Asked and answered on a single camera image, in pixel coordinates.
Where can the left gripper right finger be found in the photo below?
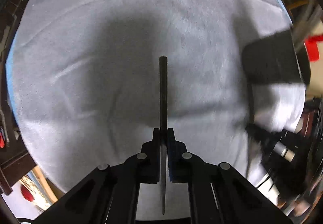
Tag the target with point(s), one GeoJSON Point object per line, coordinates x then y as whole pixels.
{"type": "Point", "coordinates": [183, 166]}

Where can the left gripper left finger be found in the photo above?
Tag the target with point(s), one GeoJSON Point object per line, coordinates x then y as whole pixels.
{"type": "Point", "coordinates": [150, 166]}

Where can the dark grey utensil holder cup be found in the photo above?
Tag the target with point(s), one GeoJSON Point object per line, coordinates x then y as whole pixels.
{"type": "Point", "coordinates": [274, 60]}

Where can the dark chopstick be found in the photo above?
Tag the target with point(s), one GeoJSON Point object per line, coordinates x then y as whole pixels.
{"type": "Point", "coordinates": [163, 99]}
{"type": "Point", "coordinates": [250, 97]}

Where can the grey table cloth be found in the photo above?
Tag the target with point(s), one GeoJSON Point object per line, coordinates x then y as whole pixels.
{"type": "Point", "coordinates": [83, 78]}

